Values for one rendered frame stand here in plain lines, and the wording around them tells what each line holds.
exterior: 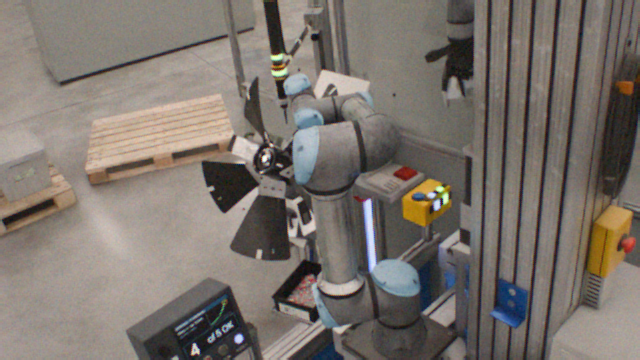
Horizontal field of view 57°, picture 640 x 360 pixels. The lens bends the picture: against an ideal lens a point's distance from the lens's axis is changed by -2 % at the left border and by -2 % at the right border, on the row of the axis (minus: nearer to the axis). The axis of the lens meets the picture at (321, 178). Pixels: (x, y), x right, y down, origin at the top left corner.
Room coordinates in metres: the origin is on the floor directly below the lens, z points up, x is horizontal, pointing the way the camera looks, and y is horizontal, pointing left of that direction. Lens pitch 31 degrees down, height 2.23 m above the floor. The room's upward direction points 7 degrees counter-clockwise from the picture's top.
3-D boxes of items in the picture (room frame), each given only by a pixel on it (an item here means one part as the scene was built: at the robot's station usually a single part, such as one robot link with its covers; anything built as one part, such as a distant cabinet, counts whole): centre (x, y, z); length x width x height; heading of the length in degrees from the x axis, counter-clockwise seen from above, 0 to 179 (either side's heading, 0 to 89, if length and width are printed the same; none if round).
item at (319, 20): (2.46, -0.06, 1.54); 0.10 x 0.07 x 0.09; 166
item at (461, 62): (1.62, -0.45, 1.62); 0.09 x 0.08 x 0.12; 41
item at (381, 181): (2.20, -0.27, 0.87); 0.15 x 0.09 x 0.02; 36
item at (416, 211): (1.78, -0.37, 1.02); 0.16 x 0.10 x 0.11; 131
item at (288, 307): (1.59, 0.09, 0.85); 0.22 x 0.17 x 0.07; 147
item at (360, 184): (2.30, -0.25, 0.85); 0.36 x 0.24 x 0.03; 41
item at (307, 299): (1.59, 0.09, 0.83); 0.19 x 0.14 x 0.02; 147
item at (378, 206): (2.30, -0.25, 0.42); 0.04 x 0.04 x 0.83; 41
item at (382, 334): (1.14, -0.15, 1.09); 0.15 x 0.15 x 0.10
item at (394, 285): (1.14, -0.15, 1.20); 0.13 x 0.12 x 0.14; 96
